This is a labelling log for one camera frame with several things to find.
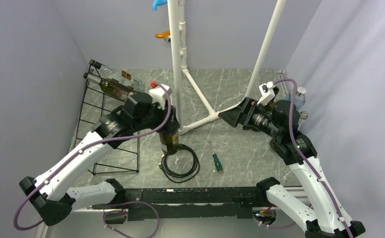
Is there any small clear glass bottle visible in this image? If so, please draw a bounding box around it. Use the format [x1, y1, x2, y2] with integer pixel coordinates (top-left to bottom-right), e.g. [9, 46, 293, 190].
[299, 111, 309, 123]

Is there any clear glass liquor bottle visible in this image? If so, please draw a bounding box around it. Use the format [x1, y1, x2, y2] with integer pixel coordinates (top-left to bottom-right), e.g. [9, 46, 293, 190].
[89, 59, 145, 91]

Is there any green handled screwdriver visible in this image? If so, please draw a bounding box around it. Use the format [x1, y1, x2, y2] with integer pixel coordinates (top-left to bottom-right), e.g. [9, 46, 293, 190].
[208, 141, 223, 173]

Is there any black wire wine rack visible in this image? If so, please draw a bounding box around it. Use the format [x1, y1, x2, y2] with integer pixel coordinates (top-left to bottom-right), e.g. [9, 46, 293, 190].
[70, 64, 144, 176]

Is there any blue hook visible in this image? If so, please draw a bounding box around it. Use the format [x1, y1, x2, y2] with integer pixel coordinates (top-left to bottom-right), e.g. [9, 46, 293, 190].
[152, 0, 168, 11]

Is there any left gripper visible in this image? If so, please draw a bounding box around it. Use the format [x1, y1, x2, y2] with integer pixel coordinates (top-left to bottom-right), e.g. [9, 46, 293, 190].
[132, 99, 179, 135]

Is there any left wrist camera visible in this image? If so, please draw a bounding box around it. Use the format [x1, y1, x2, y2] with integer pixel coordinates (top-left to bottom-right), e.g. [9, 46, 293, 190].
[148, 81, 172, 109]

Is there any white PVC pipe frame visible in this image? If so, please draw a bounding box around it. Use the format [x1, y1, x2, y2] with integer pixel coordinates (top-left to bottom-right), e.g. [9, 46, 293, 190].
[167, 0, 290, 134]

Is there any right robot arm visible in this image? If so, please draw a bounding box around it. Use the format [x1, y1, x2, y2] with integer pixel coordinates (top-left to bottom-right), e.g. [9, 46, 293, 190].
[219, 97, 366, 238]

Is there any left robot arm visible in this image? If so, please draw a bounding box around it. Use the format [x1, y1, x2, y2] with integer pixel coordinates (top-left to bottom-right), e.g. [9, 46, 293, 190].
[19, 87, 179, 226]

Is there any dark green wine bottle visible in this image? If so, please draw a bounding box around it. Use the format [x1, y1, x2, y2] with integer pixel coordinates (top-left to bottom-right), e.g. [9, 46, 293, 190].
[83, 72, 143, 101]

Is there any blue glass bottle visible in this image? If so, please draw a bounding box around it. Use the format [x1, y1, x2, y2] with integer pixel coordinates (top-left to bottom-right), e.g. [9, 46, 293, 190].
[286, 87, 306, 112]

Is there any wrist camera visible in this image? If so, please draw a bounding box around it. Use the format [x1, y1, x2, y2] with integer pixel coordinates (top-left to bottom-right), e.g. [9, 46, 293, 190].
[148, 81, 172, 109]
[257, 81, 275, 106]

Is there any orange hook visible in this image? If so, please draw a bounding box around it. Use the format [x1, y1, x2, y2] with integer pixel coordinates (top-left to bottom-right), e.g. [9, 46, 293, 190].
[155, 30, 171, 43]

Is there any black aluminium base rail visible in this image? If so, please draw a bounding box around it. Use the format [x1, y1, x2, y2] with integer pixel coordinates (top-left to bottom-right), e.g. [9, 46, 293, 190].
[43, 186, 315, 224]

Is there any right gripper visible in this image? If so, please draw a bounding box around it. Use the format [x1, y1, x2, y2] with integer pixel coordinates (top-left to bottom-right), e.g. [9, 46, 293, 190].
[218, 96, 282, 139]

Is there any coiled black cable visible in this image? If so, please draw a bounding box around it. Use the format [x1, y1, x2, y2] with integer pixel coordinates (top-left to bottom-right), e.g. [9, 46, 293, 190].
[159, 144, 201, 183]

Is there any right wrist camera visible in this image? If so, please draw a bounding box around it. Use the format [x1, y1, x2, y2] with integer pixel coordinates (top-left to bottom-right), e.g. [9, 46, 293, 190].
[257, 81, 275, 106]

